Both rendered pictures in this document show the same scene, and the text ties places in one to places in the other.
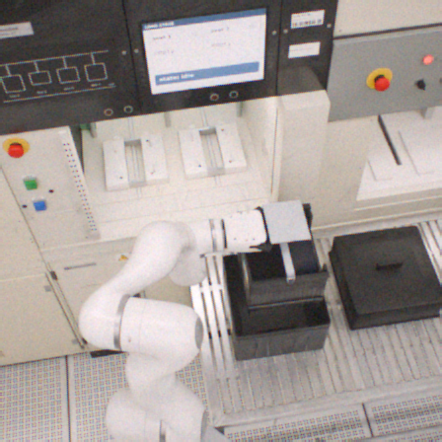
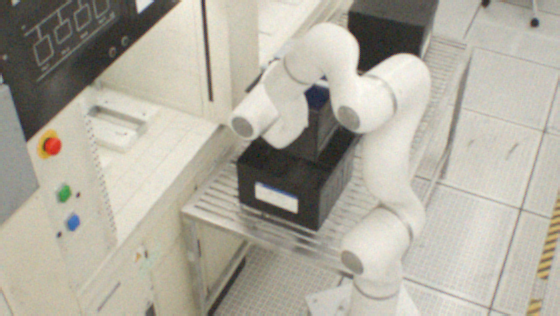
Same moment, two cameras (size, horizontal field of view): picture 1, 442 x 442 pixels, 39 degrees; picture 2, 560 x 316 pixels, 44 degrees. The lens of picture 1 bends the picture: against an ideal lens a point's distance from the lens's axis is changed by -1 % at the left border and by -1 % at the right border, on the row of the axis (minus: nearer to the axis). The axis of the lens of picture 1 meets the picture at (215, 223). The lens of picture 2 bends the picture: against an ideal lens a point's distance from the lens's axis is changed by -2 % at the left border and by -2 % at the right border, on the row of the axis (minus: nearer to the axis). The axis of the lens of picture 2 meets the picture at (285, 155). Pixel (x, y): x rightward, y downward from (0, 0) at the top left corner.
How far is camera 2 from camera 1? 1.20 m
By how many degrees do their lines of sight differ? 38
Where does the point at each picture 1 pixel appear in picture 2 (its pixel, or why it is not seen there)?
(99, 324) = (376, 95)
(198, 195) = (150, 155)
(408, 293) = not seen: hidden behind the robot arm
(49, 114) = (72, 80)
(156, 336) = (412, 75)
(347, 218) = not seen: hidden behind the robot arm
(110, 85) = (111, 15)
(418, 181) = (277, 38)
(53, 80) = (73, 29)
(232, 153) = (138, 108)
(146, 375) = (404, 139)
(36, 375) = not seen: outside the picture
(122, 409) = (370, 237)
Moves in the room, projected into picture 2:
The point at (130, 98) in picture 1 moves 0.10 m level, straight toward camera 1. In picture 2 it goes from (125, 26) to (162, 35)
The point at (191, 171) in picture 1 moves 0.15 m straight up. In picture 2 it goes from (124, 141) to (117, 103)
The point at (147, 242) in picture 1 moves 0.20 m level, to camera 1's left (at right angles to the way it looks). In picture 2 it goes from (333, 32) to (278, 83)
